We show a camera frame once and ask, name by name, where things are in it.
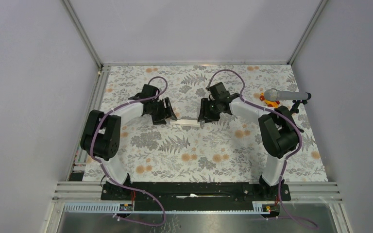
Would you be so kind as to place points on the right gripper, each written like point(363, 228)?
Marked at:
point(204, 113)

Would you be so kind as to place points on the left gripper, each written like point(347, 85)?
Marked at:
point(166, 112)

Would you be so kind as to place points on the white remote control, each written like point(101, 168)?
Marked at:
point(185, 122)

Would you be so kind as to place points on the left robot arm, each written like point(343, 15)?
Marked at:
point(102, 131)

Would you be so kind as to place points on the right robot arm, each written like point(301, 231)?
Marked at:
point(280, 136)

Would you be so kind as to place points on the floral table mat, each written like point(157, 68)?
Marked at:
point(229, 150)

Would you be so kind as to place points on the grey microphone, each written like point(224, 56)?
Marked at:
point(275, 95)

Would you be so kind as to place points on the orange toy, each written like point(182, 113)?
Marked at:
point(273, 104)

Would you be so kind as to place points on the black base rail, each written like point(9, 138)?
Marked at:
point(224, 196)

